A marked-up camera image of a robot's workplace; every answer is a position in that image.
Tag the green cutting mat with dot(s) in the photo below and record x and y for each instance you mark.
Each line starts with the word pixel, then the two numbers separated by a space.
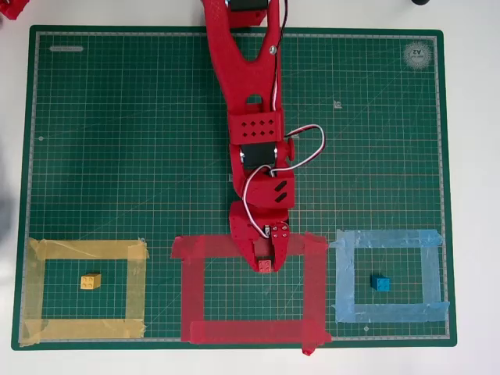
pixel 117 156

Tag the black round knob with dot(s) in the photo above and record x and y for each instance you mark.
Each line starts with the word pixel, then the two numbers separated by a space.
pixel 420 2

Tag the red leader arm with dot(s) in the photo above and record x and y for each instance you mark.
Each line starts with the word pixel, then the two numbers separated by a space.
pixel 13 8

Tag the yellow toy brick cube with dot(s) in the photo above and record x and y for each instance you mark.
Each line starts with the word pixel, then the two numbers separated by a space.
pixel 90 281

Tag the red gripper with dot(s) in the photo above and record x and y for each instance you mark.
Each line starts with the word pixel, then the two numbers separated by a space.
pixel 243 228

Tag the red robot arm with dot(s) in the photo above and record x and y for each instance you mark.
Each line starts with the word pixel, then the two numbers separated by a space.
pixel 242 78

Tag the yellow tape square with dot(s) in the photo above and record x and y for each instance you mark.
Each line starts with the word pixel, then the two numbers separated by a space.
pixel 86 248

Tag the blue toy brick cube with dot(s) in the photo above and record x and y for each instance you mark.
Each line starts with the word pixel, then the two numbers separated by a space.
pixel 380 283

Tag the red tape square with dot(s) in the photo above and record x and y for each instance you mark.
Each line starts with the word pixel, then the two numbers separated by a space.
pixel 191 293

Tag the blue tape square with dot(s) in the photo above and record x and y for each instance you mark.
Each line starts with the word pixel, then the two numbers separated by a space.
pixel 390 236

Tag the red toy brick cube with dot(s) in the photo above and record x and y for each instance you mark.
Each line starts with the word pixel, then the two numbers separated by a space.
pixel 265 265

